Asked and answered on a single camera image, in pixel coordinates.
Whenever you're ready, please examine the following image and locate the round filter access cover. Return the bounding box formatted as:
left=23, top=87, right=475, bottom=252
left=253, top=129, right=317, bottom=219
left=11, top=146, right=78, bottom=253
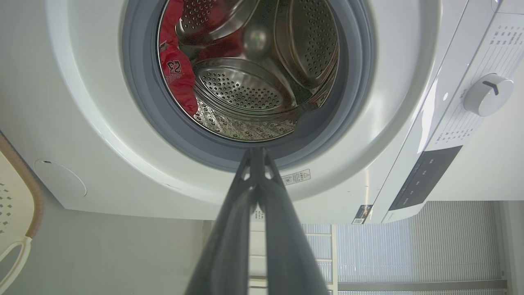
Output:
left=33, top=159, right=88, bottom=199

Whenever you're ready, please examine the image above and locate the black QR code sticker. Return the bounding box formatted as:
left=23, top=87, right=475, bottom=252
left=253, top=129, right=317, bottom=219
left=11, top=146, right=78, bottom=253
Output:
left=351, top=204, right=373, bottom=225

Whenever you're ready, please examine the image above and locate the white front-load washing machine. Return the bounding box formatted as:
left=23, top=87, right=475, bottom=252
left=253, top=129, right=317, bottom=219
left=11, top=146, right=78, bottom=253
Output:
left=0, top=0, right=524, bottom=225

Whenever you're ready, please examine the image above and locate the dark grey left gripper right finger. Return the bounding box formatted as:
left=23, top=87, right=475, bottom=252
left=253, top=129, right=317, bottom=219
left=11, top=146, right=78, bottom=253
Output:
left=258, top=147, right=330, bottom=295

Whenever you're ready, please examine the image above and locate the red number 23 jersey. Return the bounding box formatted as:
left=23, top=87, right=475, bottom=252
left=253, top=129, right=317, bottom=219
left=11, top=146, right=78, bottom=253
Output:
left=158, top=0, right=246, bottom=116

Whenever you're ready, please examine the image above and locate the black washing machine control panel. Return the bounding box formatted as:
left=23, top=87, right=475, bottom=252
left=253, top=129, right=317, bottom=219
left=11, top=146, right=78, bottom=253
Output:
left=388, top=145, right=463, bottom=211

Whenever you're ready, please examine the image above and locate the white warning sticker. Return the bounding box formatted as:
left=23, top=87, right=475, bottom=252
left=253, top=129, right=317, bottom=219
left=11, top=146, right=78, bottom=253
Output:
left=281, top=169, right=311, bottom=186

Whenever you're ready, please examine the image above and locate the grey rubber door gasket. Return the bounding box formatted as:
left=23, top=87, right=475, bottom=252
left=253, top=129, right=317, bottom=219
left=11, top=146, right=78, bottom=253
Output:
left=121, top=0, right=375, bottom=172

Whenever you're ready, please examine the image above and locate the white round selector knob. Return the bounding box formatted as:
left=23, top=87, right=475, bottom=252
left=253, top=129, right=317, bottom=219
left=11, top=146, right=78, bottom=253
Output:
left=463, top=73, right=515, bottom=117

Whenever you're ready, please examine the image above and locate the cream perforated laundry basket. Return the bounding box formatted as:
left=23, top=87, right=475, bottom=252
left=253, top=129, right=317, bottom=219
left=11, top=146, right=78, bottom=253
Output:
left=0, top=131, right=45, bottom=295

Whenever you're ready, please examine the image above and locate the stainless steel washing machine drum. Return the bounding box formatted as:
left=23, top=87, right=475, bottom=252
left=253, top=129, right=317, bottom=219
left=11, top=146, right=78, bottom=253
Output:
left=158, top=0, right=340, bottom=143

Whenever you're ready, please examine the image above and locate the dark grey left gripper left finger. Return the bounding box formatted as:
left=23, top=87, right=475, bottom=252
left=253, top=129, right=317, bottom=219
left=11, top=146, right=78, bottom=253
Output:
left=185, top=147, right=260, bottom=295

